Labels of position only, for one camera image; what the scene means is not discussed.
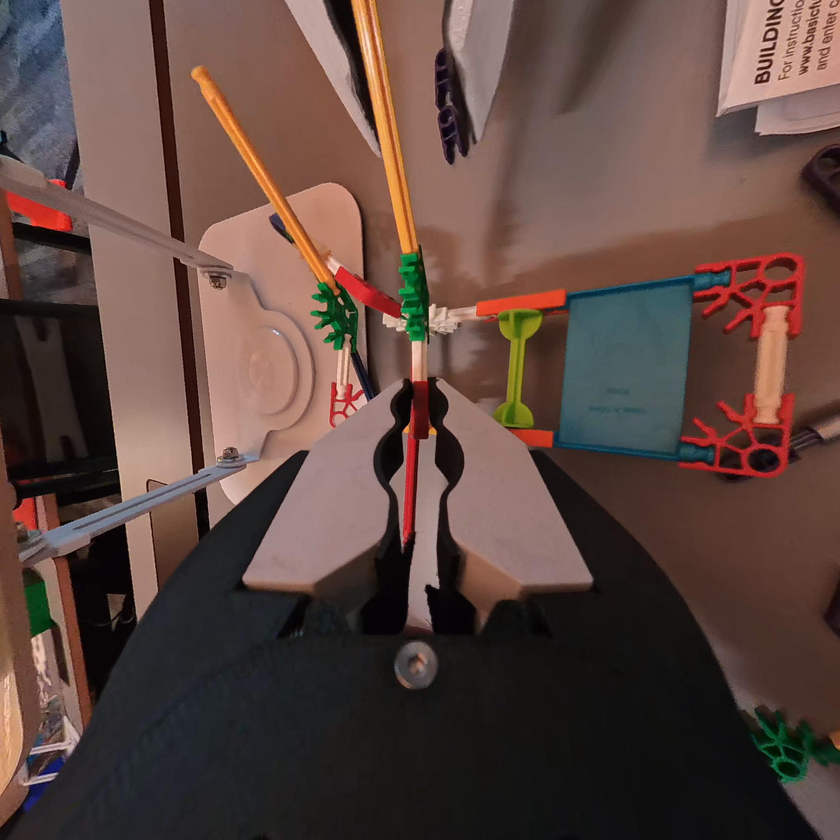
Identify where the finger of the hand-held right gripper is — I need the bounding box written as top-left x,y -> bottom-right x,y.
445,0 -> 521,144
282,0 -> 384,158

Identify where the green plastic part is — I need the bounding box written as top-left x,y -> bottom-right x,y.
21,567 -> 59,639

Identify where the small purple toy connector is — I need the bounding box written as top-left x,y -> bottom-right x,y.
434,49 -> 471,166

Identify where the green fan-shaped toy connector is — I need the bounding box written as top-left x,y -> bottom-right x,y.
750,705 -> 840,785

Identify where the clear plastic box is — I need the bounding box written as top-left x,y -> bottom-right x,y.
18,696 -> 83,788

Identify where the illustrated instruction booklet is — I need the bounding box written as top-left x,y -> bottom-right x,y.
715,0 -> 840,137

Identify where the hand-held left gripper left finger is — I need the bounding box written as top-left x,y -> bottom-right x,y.
241,378 -> 414,636

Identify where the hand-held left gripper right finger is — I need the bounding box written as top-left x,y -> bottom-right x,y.
425,377 -> 596,636

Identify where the white metal stand base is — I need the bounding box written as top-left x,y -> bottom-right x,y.
197,182 -> 365,506

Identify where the blue rod cross toy assembly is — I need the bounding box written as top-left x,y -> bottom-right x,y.
722,144 -> 840,483

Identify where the colourful toy construction model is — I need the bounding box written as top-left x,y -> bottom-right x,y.
190,0 -> 807,551

